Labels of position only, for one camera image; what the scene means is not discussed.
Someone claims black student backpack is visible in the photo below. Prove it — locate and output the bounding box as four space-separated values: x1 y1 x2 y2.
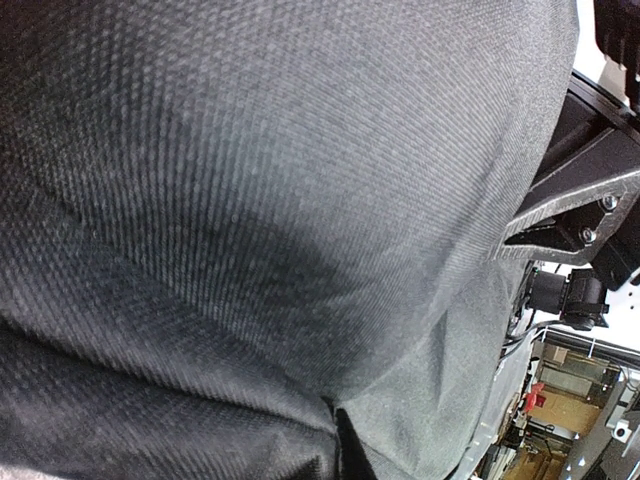
1 1 579 479

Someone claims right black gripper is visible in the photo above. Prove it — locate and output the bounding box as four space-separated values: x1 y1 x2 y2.
502 72 639 290

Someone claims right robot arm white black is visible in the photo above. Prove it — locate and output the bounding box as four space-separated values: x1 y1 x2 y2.
492 72 639 331

